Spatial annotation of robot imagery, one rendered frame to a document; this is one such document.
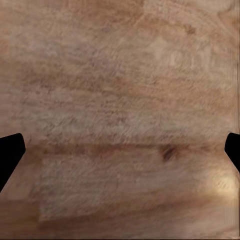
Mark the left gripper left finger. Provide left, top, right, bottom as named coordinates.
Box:
left=0, top=133, right=26, bottom=192

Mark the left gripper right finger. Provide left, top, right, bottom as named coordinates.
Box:
left=224, top=132, right=240, bottom=172

